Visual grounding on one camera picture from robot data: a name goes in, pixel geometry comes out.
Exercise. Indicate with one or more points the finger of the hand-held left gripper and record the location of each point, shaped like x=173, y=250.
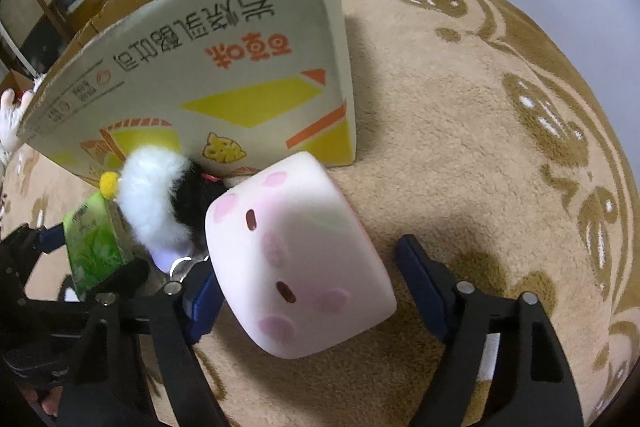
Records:
x=50, y=241
x=127, y=277

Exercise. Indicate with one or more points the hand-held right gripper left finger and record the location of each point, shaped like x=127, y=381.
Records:
x=204, y=299

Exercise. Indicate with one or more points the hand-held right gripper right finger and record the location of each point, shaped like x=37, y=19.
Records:
x=422, y=287

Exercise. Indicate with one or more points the green tissue packet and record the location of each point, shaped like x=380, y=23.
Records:
x=92, y=247

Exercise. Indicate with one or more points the pink swirl roll plush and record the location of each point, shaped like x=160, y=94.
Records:
x=300, y=257

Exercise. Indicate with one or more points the printed cardboard box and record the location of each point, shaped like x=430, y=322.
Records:
x=200, y=72

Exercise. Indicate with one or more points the person's left hand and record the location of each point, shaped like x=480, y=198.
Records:
x=51, y=406

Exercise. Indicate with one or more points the purple hair plush doll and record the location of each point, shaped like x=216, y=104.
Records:
x=167, y=259

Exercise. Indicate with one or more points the white fluffy plush toy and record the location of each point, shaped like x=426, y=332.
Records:
x=150, y=192

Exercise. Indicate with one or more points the dark purple plush toy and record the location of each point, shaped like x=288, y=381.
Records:
x=192, y=207

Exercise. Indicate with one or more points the white pink plush toy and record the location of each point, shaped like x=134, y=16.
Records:
x=7, y=117

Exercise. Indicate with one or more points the open brown cardboard box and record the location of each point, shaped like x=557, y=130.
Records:
x=12, y=82

